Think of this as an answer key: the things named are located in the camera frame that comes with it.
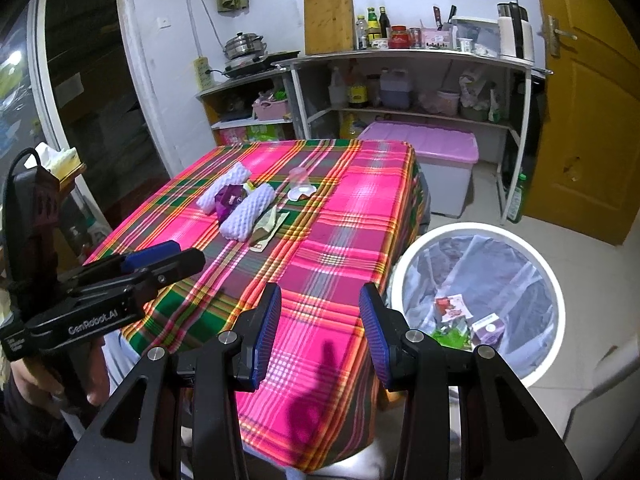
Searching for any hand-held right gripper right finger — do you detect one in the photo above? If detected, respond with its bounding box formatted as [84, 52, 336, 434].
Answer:
[358, 282, 583, 480]

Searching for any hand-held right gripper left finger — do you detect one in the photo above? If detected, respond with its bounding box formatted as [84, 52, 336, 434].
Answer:
[57, 282, 283, 480]

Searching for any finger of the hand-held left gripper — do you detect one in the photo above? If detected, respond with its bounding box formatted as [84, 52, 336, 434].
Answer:
[65, 248, 207, 306]
[57, 240, 182, 286]

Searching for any purple snack packet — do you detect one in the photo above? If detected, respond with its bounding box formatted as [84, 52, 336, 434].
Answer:
[215, 183, 246, 223]

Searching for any green wrapper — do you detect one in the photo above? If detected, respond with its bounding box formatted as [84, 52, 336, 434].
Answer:
[430, 322, 473, 348]

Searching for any white foam net sleeve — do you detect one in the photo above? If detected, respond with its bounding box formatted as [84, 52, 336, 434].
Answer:
[196, 162, 252, 212]
[219, 183, 277, 241]

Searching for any red white packet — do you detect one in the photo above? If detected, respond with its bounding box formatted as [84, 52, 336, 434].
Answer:
[434, 294, 473, 321]

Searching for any beige paper wrapper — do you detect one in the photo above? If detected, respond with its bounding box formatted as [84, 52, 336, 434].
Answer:
[249, 205, 291, 253]

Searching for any white lined waste bin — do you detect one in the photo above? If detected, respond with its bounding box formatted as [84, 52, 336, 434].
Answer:
[389, 222, 562, 388]

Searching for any person's left hand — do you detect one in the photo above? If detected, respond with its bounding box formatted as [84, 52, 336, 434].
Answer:
[7, 352, 68, 406]

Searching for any pink plaid tablecloth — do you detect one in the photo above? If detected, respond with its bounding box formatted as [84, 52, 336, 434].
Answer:
[82, 139, 431, 471]

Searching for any tissue box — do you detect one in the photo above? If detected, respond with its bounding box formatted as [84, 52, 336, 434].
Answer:
[32, 144, 86, 191]

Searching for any pink basket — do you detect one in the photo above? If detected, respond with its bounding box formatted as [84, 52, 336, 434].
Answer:
[251, 97, 291, 122]

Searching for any small wooden shelf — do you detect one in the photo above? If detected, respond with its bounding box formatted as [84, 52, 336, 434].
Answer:
[196, 67, 296, 147]

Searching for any beige power strip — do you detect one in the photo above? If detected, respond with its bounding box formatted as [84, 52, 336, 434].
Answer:
[194, 57, 213, 92]

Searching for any glass door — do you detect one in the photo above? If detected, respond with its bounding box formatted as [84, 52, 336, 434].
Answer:
[0, 0, 118, 261]

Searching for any green bottle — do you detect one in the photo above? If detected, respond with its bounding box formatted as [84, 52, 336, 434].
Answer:
[509, 172, 528, 224]

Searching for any pink lidded storage bin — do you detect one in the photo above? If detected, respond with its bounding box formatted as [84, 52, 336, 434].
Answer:
[357, 121, 480, 218]

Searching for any yellow oil bottle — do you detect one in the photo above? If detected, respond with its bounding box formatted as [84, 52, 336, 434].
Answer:
[340, 112, 366, 140]

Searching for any black cooktop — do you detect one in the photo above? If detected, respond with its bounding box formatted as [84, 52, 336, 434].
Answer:
[222, 51, 301, 78]

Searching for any steel pot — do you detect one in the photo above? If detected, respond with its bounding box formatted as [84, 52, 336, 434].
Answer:
[222, 32, 266, 61]

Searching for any clear plastic bottle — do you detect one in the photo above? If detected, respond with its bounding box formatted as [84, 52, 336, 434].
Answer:
[330, 67, 346, 106]

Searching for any yellow label bottle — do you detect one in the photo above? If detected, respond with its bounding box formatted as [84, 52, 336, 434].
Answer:
[347, 67, 369, 108]

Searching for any pink bucket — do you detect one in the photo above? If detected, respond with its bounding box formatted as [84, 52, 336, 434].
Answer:
[437, 90, 461, 117]

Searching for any purple plastic jug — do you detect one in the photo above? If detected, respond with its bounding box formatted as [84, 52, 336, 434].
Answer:
[379, 69, 415, 109]

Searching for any crumpled plastic bag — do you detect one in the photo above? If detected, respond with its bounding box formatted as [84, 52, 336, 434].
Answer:
[460, 72, 501, 121]

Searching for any wooden cutting board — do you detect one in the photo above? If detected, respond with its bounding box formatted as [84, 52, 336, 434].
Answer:
[304, 0, 356, 56]

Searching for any white kitchen shelf unit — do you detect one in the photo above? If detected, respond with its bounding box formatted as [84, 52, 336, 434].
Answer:
[272, 47, 543, 226]

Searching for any yellow wooden door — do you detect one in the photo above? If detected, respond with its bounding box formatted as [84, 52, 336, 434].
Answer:
[515, 0, 640, 246]

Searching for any pink knife holder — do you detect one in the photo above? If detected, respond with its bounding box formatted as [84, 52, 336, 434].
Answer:
[420, 27, 453, 51]

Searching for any white box appliance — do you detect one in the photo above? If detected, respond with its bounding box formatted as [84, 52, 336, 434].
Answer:
[452, 16, 501, 57]

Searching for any white electric kettle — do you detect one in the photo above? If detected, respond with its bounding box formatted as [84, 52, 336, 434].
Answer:
[497, 2, 535, 59]

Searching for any metal door handle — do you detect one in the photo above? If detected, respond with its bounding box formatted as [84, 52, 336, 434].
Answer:
[540, 15, 578, 58]

